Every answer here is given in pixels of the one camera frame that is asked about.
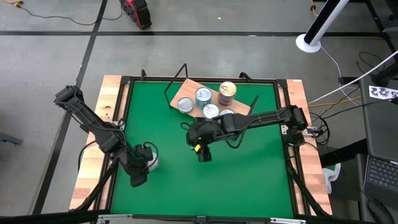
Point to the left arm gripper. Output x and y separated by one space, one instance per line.
136 165

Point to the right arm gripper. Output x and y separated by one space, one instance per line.
203 133

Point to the green albacore tuna can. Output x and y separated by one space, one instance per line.
154 163
185 104

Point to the blue label seafood can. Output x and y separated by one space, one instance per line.
211 110

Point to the red albacore tuna can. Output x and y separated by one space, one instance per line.
227 112

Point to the Wild Planet salmon can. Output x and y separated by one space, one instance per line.
227 88
226 99
225 103

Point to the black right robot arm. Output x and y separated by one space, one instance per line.
264 119

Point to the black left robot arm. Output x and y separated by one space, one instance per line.
93 124

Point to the green table mat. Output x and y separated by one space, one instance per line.
217 193

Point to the black crossbar with silver brackets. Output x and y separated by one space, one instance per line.
199 220

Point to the white plastic bag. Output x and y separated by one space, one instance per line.
331 177

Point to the grey furniture foot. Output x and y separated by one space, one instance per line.
11 139

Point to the tall pole round white base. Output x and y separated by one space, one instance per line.
308 43

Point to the red and black case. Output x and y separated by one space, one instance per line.
136 12

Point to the black power adapter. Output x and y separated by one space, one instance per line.
348 80

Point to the grey desk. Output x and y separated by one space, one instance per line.
382 130

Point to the dark laptop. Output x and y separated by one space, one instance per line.
384 177

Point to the black computer mouse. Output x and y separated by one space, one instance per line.
381 214

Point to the white paper marker tag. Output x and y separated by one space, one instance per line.
382 92

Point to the black stand base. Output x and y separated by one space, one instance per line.
385 74

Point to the wooden shelf black metal frame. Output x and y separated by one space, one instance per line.
241 107

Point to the black table frame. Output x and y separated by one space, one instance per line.
264 80

